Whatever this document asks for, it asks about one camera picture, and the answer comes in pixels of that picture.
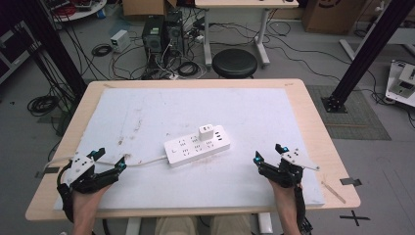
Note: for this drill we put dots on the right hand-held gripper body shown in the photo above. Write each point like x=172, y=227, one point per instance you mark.
x=290, y=169

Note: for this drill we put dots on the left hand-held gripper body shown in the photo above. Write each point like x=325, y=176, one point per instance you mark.
x=81, y=169

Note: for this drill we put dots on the white charger adapter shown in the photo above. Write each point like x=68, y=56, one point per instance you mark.
x=206, y=132

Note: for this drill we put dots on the white power strip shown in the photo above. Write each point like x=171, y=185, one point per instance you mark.
x=192, y=150

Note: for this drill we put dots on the person's right hand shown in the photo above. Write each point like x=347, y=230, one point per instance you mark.
x=288, y=199

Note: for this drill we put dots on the person's left hand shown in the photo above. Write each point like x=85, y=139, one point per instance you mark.
x=86, y=205

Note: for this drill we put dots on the black tape piece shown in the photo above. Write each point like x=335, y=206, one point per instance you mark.
x=350, y=181
x=49, y=171

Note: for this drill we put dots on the thin wooden stick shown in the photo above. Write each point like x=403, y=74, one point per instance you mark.
x=333, y=192

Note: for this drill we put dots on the white table leg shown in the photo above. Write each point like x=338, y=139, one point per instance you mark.
x=133, y=226
x=265, y=223

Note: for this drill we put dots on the person's right leg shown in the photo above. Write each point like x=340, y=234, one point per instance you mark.
x=232, y=225

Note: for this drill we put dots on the person's leg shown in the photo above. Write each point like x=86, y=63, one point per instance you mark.
x=177, y=226
x=232, y=225

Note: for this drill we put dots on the white foam mat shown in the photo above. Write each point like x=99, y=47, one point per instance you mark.
x=202, y=107

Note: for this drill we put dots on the black tape cross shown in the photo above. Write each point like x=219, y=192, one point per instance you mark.
x=354, y=218

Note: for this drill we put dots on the person's left leg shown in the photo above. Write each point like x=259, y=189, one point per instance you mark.
x=177, y=226

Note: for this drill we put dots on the dark floor mat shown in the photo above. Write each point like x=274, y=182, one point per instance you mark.
x=362, y=117

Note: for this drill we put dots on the black round stool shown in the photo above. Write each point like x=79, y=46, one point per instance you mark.
x=234, y=62

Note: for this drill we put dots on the black metal stand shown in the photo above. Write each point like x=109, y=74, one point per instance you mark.
x=368, y=52
x=55, y=49

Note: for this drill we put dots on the white power supply box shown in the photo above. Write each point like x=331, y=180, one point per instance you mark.
x=120, y=40

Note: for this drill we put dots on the black computer tower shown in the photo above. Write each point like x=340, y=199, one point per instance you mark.
x=153, y=36
x=174, y=32

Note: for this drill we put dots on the white device with panel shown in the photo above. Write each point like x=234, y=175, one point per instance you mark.
x=402, y=83

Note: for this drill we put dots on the large cardboard box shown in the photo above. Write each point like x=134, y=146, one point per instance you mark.
x=332, y=16

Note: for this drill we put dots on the round white table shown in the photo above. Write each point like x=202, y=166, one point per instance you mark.
x=81, y=11

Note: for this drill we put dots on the white desk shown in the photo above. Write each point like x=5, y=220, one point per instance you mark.
x=244, y=3

